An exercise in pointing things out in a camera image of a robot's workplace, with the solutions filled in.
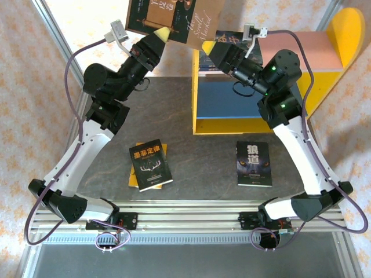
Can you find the yellow book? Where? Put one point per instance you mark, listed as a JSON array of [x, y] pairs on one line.
[[132, 179]]

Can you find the black antler book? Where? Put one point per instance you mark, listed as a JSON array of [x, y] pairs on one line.
[[150, 165]]

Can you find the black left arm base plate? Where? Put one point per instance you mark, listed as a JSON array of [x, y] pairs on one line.
[[130, 220]]

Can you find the aluminium frame post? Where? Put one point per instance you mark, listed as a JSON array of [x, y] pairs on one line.
[[329, 13], [53, 26]]

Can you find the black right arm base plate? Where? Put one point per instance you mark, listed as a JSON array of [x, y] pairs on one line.
[[246, 220]]

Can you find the black wolf-eyes book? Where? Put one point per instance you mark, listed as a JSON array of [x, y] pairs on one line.
[[255, 165]]

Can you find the brown scroll book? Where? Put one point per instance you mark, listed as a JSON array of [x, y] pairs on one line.
[[174, 14]]

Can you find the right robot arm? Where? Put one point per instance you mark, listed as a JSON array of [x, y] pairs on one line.
[[301, 156]]

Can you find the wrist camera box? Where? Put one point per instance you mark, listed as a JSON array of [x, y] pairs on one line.
[[249, 32], [119, 30]]

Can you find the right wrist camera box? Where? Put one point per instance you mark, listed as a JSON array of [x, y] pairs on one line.
[[249, 32]]

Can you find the small green circuit board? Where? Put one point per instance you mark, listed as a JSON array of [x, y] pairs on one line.
[[285, 231]]

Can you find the aluminium rail bed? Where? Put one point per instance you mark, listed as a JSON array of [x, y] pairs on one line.
[[188, 215]]

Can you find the yellow pink blue bookshelf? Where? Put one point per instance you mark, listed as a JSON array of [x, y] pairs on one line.
[[217, 104]]

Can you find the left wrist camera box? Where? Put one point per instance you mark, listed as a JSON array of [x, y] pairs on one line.
[[119, 30]]

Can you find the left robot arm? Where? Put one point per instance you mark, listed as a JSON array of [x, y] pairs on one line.
[[75, 156]]

